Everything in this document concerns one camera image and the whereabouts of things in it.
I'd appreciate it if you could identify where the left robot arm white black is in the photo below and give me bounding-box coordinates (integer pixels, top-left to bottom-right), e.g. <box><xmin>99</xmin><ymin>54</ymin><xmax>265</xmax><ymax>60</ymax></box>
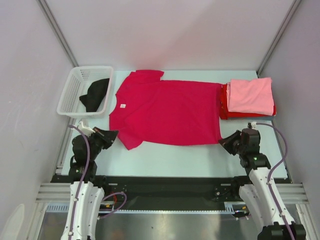
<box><xmin>61</xmin><ymin>125</ymin><xmax>119</xmax><ymax>240</ymax></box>

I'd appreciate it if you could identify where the red folded t shirt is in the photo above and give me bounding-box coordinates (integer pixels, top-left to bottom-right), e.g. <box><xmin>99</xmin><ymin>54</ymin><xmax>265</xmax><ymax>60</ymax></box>
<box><xmin>219</xmin><ymin>84</ymin><xmax>277</xmax><ymax>120</ymax></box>

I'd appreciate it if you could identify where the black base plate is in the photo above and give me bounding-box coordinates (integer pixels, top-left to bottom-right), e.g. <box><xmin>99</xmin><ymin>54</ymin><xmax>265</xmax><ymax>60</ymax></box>
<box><xmin>50</xmin><ymin>174</ymin><xmax>292</xmax><ymax>212</ymax></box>

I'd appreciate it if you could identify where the corner aluminium post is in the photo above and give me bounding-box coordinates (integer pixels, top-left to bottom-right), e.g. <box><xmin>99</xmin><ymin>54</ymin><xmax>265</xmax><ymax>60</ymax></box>
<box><xmin>256</xmin><ymin>0</ymin><xmax>303</xmax><ymax>77</ymax></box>
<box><xmin>36</xmin><ymin>0</ymin><xmax>79</xmax><ymax>67</ymax></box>

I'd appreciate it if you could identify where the black t shirt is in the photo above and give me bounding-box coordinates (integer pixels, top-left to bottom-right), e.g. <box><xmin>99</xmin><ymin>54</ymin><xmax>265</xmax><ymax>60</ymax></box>
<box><xmin>79</xmin><ymin>78</ymin><xmax>110</xmax><ymax>112</ymax></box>

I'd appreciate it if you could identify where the magenta t shirt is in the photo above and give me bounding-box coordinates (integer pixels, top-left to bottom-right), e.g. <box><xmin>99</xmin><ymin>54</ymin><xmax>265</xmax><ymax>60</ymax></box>
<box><xmin>109</xmin><ymin>70</ymin><xmax>222</xmax><ymax>150</ymax></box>

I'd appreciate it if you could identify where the left corner aluminium post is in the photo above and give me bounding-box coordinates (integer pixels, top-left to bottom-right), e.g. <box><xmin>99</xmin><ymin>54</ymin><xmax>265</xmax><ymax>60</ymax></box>
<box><xmin>36</xmin><ymin>0</ymin><xmax>79</xmax><ymax>67</ymax></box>

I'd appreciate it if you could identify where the white slotted cable duct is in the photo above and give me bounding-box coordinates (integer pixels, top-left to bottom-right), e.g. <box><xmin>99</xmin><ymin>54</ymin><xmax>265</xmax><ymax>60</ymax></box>
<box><xmin>45</xmin><ymin>202</ymin><xmax>248</xmax><ymax>215</ymax></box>

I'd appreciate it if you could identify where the white plastic basket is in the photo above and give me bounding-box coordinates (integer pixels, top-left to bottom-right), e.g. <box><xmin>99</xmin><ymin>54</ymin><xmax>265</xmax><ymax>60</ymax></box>
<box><xmin>56</xmin><ymin>65</ymin><xmax>114</xmax><ymax>119</ymax></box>

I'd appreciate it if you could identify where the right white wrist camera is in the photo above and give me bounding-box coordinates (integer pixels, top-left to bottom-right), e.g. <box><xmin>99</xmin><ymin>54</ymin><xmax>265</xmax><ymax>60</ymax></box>
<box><xmin>247</xmin><ymin>121</ymin><xmax>257</xmax><ymax>129</ymax></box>

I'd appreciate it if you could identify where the pink folded t shirt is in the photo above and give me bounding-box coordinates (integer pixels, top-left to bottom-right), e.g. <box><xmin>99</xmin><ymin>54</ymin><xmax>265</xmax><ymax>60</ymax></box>
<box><xmin>226</xmin><ymin>77</ymin><xmax>275</xmax><ymax>116</ymax></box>

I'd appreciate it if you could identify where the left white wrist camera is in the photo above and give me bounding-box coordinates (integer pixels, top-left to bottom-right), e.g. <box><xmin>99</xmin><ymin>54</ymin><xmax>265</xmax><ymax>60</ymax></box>
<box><xmin>76</xmin><ymin>119</ymin><xmax>95</xmax><ymax>137</ymax></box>

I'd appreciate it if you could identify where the right corner aluminium post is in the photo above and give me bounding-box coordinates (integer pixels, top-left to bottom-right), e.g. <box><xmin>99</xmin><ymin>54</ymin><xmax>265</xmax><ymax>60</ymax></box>
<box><xmin>256</xmin><ymin>0</ymin><xmax>303</xmax><ymax>77</ymax></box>

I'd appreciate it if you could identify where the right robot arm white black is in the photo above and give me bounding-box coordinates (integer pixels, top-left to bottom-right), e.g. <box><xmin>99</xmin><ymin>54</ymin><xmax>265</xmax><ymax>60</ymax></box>
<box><xmin>218</xmin><ymin>128</ymin><xmax>307</xmax><ymax>240</ymax></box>

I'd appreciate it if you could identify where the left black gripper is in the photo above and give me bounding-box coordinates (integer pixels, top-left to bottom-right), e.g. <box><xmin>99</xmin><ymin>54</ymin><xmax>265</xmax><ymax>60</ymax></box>
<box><xmin>87</xmin><ymin>126</ymin><xmax>118</xmax><ymax>160</ymax></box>

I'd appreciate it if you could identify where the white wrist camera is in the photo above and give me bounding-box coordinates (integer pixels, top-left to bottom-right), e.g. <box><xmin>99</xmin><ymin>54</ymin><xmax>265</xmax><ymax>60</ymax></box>
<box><xmin>76</xmin><ymin>119</ymin><xmax>95</xmax><ymax>137</ymax></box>
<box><xmin>247</xmin><ymin>121</ymin><xmax>257</xmax><ymax>129</ymax></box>

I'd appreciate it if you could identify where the aluminium frame rail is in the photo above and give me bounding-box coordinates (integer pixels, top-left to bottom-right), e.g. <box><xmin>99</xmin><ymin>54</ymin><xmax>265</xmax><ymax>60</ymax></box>
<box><xmin>36</xmin><ymin>183</ymin><xmax>309</xmax><ymax>204</ymax></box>

